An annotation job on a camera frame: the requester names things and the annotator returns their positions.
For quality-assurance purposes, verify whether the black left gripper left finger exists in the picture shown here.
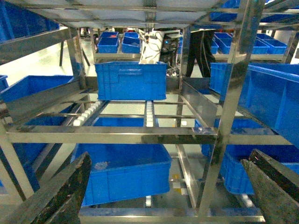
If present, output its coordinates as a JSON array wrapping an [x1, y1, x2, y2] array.
[[0, 152, 91, 224]]

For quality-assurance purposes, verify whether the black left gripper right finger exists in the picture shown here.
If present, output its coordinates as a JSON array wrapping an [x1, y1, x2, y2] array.
[[241, 149, 299, 224]]

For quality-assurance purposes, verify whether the blue crate on lower layer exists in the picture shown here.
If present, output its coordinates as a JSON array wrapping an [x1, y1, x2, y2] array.
[[72, 143, 172, 206]]

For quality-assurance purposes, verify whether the blue crate on layer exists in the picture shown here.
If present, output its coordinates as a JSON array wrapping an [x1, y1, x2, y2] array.
[[72, 143, 172, 206], [95, 62, 167, 101]]

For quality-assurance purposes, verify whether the blue crate right shelf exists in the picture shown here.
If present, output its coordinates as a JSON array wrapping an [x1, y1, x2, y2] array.
[[239, 63, 299, 147]]

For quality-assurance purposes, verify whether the blue crate shelf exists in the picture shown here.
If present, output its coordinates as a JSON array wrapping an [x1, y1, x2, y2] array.
[[239, 63, 299, 147], [0, 75, 73, 103]]

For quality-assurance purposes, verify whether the blue crate left shelf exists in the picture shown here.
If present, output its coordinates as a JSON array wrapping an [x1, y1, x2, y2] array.
[[0, 75, 73, 103]]

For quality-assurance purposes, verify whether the stainless steel shelf rack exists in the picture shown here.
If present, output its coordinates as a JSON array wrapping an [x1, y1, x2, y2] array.
[[0, 0, 299, 224]]

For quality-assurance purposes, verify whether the blue crate lower right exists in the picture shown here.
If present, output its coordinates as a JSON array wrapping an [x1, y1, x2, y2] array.
[[220, 145, 299, 195]]

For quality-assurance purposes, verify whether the white roller track left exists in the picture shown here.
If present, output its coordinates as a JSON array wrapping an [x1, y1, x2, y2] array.
[[73, 101, 102, 126]]

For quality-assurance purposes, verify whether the white roller track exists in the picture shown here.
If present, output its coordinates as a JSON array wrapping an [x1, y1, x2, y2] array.
[[145, 101, 154, 127], [73, 101, 102, 126]]

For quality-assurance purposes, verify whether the white roller track centre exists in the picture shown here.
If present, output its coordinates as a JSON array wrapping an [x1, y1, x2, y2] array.
[[145, 101, 154, 127]]

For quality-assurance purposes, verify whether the blue crate behind right crate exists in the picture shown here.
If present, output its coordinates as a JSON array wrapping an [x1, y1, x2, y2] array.
[[210, 63, 233, 101]]

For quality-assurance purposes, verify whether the person in black trousers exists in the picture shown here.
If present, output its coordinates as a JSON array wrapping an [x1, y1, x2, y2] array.
[[186, 29, 215, 78]]

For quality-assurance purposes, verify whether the white robot body background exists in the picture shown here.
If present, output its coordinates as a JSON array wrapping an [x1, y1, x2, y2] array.
[[139, 30, 166, 65]]

